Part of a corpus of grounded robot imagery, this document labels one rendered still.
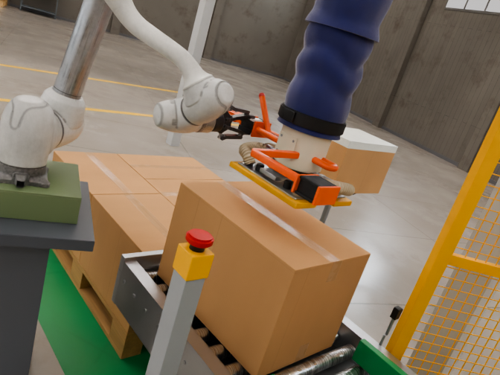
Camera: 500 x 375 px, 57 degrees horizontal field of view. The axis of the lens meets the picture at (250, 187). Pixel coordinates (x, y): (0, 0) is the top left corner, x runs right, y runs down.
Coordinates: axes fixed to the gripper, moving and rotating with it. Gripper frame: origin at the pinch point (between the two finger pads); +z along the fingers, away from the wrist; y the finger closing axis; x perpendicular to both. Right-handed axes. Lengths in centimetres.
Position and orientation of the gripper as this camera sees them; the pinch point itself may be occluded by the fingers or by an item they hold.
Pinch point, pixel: (252, 125)
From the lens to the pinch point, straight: 174.4
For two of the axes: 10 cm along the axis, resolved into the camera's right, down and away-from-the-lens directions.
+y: -2.8, 9.0, 3.2
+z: 7.3, -0.1, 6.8
